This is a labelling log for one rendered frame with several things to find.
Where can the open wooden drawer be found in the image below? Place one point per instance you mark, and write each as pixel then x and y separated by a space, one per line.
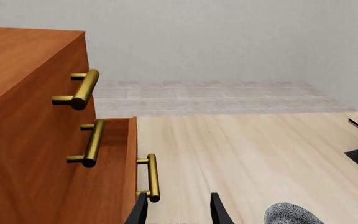
pixel 120 144

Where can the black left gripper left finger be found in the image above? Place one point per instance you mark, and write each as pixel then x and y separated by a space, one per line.
pixel 138 212

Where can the wooden cabinet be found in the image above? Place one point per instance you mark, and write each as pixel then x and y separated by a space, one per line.
pixel 20 70

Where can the patterned grey bowl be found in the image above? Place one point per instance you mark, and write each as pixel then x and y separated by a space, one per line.
pixel 291 214

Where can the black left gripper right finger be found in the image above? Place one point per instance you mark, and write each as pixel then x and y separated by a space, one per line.
pixel 218 212

